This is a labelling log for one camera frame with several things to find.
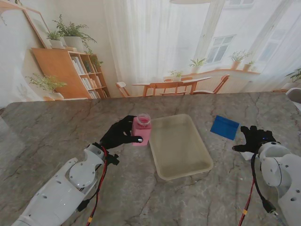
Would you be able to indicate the white square jar lid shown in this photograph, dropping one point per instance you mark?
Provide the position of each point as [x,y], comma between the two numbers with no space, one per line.
[247,155]

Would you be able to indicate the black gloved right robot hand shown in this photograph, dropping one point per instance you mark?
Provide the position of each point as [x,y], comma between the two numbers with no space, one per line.
[255,141]

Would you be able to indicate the cream baking tray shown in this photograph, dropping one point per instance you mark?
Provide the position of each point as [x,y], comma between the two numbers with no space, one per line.
[178,146]

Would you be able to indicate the blue scraper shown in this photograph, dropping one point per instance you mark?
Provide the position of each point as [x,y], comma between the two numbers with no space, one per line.
[224,128]

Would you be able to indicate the pink square jar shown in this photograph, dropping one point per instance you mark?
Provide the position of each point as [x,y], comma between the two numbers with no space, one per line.
[142,130]

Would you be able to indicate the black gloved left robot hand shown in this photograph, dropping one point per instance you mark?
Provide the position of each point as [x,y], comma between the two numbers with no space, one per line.
[117,136]

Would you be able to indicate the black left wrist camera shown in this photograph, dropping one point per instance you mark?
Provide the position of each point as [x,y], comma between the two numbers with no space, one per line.
[114,159]

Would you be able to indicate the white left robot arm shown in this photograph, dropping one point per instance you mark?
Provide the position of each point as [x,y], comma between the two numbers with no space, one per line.
[58,193]

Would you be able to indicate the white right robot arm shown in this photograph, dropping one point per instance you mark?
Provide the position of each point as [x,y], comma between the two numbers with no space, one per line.
[279,174]

